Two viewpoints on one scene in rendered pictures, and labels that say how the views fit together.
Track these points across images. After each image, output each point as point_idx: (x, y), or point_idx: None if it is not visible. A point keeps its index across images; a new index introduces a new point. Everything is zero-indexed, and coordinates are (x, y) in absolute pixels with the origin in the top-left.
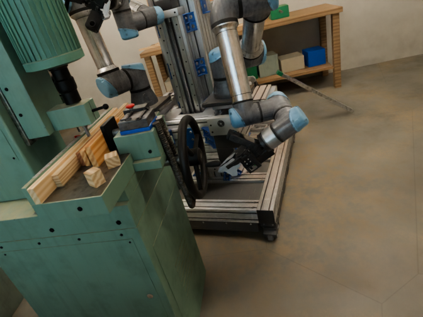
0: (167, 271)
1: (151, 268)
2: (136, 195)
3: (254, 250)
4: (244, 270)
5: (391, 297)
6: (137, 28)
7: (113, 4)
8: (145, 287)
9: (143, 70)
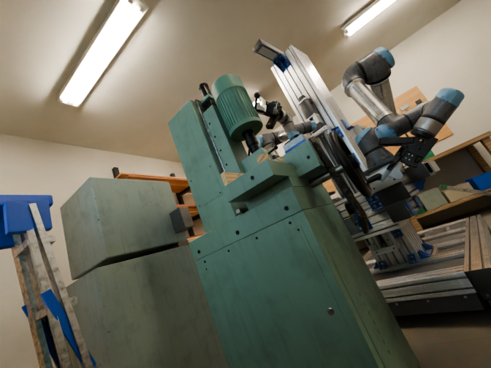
0: (348, 285)
1: (324, 264)
2: (301, 191)
3: (490, 337)
4: (483, 359)
5: None
6: (298, 131)
7: (281, 115)
8: (323, 296)
9: None
